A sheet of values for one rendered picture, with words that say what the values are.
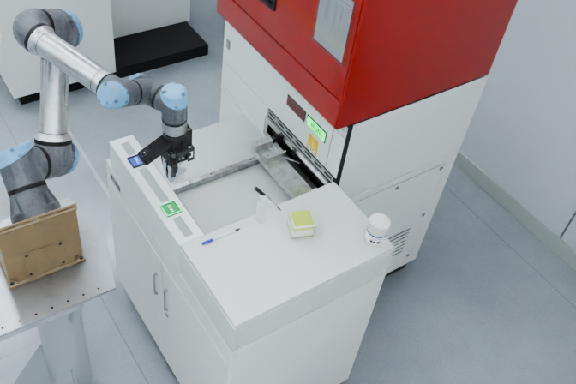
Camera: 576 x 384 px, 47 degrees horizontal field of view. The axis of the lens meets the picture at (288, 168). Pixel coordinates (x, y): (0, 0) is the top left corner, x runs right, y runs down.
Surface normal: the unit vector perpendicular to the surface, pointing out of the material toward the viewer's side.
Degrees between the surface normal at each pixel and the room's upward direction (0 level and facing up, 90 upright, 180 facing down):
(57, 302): 0
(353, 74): 90
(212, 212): 0
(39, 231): 90
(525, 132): 90
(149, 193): 0
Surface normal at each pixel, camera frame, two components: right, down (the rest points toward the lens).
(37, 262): 0.54, 0.63
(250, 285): 0.11, -0.72
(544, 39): -0.83, 0.32
